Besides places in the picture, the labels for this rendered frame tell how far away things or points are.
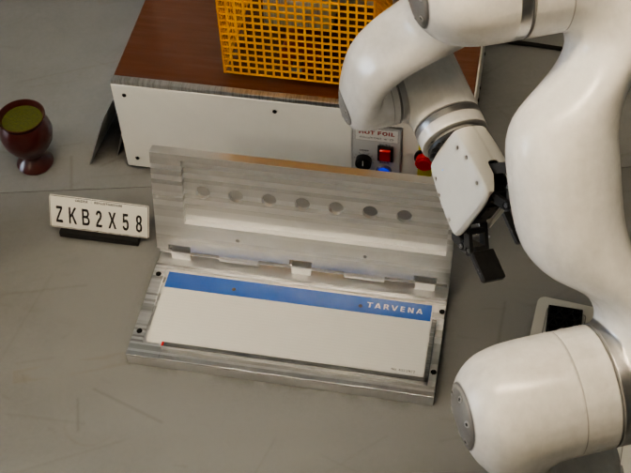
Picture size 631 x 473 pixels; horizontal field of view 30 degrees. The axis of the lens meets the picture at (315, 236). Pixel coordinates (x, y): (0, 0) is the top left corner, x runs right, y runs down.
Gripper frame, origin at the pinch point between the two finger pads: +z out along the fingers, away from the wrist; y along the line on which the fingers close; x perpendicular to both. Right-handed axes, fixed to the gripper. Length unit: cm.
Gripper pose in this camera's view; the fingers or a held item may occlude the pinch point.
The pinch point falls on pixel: (507, 254)
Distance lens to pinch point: 136.6
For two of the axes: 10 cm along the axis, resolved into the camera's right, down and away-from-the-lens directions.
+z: 3.3, 8.6, -4.0
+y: 2.9, -4.9, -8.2
